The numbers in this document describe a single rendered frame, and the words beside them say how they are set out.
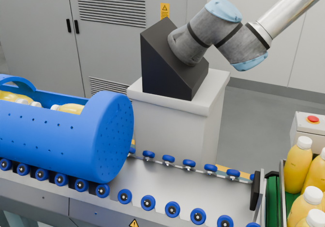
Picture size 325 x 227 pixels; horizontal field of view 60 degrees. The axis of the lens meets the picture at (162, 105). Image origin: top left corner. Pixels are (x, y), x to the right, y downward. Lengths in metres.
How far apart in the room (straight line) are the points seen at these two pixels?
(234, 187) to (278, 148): 1.80
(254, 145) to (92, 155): 2.10
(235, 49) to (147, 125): 0.44
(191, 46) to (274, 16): 0.28
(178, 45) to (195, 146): 0.38
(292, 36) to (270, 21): 2.38
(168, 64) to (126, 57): 1.59
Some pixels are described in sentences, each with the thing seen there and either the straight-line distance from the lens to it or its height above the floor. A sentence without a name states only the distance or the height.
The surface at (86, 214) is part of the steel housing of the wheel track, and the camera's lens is 1.01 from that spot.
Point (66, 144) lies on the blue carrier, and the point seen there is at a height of 1.15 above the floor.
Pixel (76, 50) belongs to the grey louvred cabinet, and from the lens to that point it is 2.84.
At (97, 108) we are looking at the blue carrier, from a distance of 0.80.
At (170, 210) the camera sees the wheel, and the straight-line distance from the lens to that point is 0.85.
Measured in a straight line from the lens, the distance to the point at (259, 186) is 0.84.
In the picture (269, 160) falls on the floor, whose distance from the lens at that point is 2.61.
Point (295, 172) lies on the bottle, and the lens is 1.01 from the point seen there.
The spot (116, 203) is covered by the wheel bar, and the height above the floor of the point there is 0.93.
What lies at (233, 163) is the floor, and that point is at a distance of 2.50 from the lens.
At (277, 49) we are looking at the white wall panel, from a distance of 3.42.
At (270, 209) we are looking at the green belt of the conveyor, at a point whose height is 0.89.
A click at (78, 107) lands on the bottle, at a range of 0.89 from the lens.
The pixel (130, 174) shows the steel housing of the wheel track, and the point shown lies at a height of 0.93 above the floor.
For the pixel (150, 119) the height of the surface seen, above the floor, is 1.03.
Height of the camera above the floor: 1.63
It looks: 31 degrees down
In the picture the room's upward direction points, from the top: straight up
